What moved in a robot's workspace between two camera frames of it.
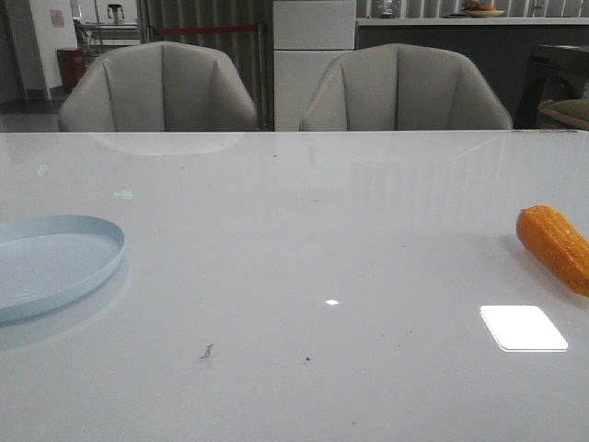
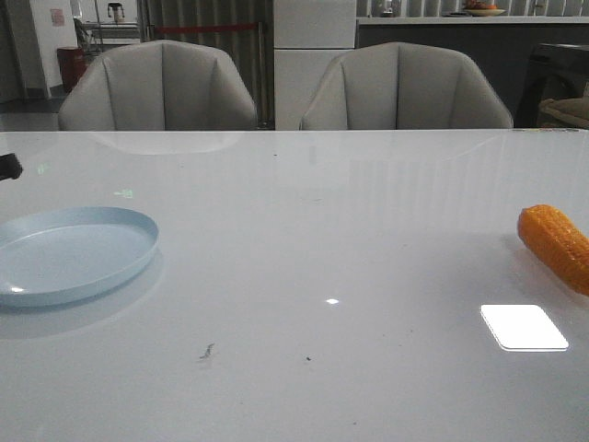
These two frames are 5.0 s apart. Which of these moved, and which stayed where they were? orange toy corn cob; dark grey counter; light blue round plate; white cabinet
Moved: light blue round plate
Stayed: dark grey counter; white cabinet; orange toy corn cob
